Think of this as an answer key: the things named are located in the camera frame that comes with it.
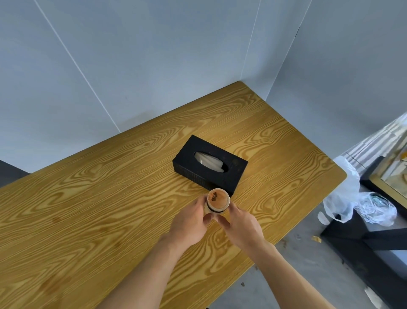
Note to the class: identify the black metal table frame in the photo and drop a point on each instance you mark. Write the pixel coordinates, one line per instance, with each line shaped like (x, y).
(365, 245)

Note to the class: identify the person's left forearm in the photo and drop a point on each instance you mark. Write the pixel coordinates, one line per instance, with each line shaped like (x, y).
(149, 275)

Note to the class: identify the white tissue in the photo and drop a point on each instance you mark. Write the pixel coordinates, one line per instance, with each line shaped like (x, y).
(210, 160)

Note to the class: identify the person's left hand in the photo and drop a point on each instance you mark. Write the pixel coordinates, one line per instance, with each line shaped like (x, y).
(187, 224)

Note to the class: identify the person's left thumb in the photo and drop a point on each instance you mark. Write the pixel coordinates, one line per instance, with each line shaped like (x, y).
(209, 219)

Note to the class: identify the white plastic bag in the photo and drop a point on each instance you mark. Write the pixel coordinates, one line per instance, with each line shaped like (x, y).
(341, 194)

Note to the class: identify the clear crumpled plastic bag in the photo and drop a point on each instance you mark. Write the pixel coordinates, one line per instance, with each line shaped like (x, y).
(376, 208)

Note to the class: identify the person's right thumb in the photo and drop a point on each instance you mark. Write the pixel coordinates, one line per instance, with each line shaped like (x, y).
(221, 221)

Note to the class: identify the small brown jar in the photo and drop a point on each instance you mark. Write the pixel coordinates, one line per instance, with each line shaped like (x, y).
(217, 200)

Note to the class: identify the gold framed glass panel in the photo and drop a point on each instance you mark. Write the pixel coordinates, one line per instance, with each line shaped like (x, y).
(392, 172)

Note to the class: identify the person's right forearm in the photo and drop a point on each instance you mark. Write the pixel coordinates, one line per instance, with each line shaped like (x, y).
(287, 278)

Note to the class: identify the black tissue box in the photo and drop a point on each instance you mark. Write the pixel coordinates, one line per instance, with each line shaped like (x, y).
(210, 165)

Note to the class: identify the person's right hand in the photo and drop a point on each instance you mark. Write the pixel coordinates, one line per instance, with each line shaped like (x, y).
(243, 227)

